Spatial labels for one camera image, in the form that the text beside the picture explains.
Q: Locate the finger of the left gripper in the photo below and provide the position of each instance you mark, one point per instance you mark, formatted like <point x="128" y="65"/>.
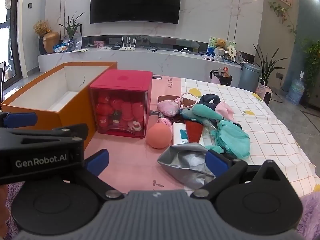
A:
<point x="17" y="120"/>

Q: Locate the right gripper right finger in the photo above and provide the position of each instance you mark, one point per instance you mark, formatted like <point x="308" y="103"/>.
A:
<point x="226" y="172"/>

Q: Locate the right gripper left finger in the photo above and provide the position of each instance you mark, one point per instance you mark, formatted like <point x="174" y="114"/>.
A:
<point x="94" y="166"/>

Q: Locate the teal fabric bag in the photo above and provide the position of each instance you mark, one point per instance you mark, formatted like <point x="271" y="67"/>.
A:
<point x="230" y="138"/>

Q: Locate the silver grey pouch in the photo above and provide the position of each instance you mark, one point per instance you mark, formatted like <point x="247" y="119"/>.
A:
<point x="186" y="163"/>

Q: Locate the red knitted cloth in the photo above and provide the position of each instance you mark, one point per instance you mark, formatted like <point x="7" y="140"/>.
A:
<point x="194" y="130"/>

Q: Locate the white tissue pack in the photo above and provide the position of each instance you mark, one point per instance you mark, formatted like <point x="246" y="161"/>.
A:
<point x="179" y="134"/>

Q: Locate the teal dinosaur plush toy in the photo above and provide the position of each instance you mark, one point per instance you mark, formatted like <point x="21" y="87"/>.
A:
<point x="202" y="114"/>

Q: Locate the orange foam ball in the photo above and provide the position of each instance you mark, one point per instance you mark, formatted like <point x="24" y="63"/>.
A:
<point x="159" y="136"/>

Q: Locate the navy blue fabric headband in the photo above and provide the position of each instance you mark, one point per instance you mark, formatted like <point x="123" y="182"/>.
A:
<point x="210" y="100"/>

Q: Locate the brown leather piece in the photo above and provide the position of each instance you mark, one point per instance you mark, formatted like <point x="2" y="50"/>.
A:
<point x="172" y="98"/>

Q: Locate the pink drawstring pouch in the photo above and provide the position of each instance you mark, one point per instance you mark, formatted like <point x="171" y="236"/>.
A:
<point x="171" y="107"/>

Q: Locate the pink printed mat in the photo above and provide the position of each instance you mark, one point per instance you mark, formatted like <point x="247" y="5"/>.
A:
<point x="133" y="163"/>

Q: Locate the checkered lemon table cloth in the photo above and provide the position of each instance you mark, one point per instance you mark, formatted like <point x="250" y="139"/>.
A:
<point x="269" y="137"/>

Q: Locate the orange cardboard storage box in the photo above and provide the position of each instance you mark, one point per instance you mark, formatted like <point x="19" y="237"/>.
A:
<point x="60" y="97"/>

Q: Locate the red lidded transparent box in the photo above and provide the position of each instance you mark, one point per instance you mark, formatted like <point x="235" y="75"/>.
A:
<point x="121" y="102"/>

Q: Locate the pink fluffy cloth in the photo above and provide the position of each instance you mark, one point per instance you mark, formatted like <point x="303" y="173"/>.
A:
<point x="165" y="122"/>

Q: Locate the pink space heater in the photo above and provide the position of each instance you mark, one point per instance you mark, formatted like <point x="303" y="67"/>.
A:
<point x="263" y="91"/>

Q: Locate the golden vase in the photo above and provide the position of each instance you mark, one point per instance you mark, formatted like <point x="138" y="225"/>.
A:
<point x="50" y="40"/>

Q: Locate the pink bin with black bag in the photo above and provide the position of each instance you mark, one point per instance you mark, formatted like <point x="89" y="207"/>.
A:
<point x="221" y="76"/>

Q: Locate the dried yellow flowers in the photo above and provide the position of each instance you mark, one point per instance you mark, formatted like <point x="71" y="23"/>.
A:
<point x="41" y="28"/>

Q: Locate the grey round trash bin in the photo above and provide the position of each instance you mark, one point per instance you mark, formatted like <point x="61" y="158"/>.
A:
<point x="249" y="78"/>

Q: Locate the blue water bottle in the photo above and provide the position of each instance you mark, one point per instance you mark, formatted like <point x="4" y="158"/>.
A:
<point x="296" y="90"/>

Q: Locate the green potted floor plant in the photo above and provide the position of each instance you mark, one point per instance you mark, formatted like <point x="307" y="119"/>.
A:
<point x="267" y="64"/>

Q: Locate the green plant in glass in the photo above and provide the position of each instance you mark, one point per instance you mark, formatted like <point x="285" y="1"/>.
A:
<point x="71" y="27"/>

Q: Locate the white wifi router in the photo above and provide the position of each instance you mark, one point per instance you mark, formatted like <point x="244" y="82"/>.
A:
<point x="128" y="44"/>

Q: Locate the teddy bear figure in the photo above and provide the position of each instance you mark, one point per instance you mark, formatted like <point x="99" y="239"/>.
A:
<point x="220" y="44"/>

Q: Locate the black wall television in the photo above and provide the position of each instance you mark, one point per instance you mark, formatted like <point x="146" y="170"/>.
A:
<point x="162" y="11"/>

